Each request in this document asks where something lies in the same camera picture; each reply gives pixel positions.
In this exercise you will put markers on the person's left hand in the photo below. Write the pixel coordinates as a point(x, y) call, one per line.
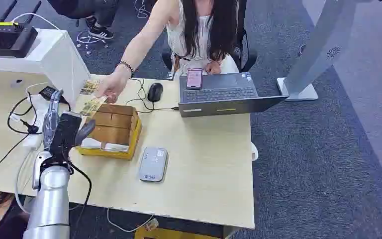
point(213, 67)

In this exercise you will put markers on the white pillar stand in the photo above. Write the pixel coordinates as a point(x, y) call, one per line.
point(322, 46)

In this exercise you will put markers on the pink smartphone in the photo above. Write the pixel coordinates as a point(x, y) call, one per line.
point(194, 78)

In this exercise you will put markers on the wooden card box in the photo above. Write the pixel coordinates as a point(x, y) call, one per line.
point(117, 127)

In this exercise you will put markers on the person's right hand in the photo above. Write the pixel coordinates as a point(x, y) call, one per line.
point(113, 87)

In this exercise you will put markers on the black router with antennas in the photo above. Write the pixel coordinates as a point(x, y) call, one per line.
point(6, 38)

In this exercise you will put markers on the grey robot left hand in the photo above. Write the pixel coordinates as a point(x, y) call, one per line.
point(65, 135)

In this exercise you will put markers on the grey card reader device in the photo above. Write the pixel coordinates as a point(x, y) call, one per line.
point(153, 164)

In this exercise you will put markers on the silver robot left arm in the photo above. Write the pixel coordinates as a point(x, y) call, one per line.
point(50, 201)

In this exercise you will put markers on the printed card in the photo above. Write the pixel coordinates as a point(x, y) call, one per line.
point(91, 107)
point(89, 87)

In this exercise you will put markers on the person's hand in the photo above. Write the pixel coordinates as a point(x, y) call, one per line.
point(213, 67)
point(113, 87)

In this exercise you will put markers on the white box stand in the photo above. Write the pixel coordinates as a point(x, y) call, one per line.
point(54, 59)

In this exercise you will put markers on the person in black shoes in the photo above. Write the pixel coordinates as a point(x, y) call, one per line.
point(92, 13)

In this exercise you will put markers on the white paper sheet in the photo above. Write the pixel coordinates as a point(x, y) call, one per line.
point(95, 145)

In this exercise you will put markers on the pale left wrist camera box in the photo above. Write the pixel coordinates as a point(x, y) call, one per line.
point(38, 166)

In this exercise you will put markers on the white power strip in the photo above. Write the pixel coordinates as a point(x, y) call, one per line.
point(36, 115)

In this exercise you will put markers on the black computer mouse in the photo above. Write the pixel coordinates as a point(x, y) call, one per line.
point(155, 92)

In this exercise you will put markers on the black power adapter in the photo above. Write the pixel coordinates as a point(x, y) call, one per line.
point(48, 92)

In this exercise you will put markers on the yellow frame under desk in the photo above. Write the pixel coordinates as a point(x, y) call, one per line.
point(164, 234)

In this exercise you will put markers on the dark grey laptop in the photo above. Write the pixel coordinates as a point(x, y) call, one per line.
point(230, 99)

